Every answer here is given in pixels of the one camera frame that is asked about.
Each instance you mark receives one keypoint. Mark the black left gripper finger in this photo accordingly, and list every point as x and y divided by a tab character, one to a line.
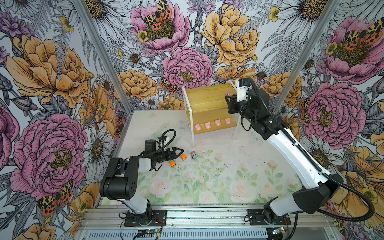
177	149
178	158

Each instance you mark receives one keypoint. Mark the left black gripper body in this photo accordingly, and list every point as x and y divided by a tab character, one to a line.
161	155

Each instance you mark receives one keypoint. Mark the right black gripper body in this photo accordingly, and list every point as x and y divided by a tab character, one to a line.
242	107

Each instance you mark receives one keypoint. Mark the green orange toy car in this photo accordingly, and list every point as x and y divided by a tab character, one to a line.
172	163

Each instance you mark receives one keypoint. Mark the pink toy car blue windows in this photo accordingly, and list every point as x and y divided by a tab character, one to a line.
193	154

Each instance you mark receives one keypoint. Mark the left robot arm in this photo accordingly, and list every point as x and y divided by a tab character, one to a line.
121	178

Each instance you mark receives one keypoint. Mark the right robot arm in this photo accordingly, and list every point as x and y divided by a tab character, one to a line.
318	184

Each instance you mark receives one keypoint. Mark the green circuit board left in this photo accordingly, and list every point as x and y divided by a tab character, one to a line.
148	232

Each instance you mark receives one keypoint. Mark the green circuit board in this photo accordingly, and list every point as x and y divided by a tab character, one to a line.
276	231
148	232

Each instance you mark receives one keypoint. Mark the green circuit board right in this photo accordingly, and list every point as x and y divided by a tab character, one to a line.
276	231

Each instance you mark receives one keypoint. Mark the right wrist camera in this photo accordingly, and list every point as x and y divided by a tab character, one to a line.
242	86

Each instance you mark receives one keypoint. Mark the wooden two-tier shelf white frame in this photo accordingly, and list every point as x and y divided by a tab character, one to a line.
207	104

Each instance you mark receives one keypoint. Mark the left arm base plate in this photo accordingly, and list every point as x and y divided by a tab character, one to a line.
157	218

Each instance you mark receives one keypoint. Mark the left aluminium corner post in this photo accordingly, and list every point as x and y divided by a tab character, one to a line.
96	39

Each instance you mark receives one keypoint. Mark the aluminium corner post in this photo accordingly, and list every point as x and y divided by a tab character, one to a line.
96	39
313	39

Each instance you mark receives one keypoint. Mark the aluminium front rail frame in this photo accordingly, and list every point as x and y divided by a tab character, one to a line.
220	222

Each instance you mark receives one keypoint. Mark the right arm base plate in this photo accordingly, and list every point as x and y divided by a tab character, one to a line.
263	217

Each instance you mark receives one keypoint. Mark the right aluminium corner post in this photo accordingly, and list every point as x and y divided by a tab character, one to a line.
313	39

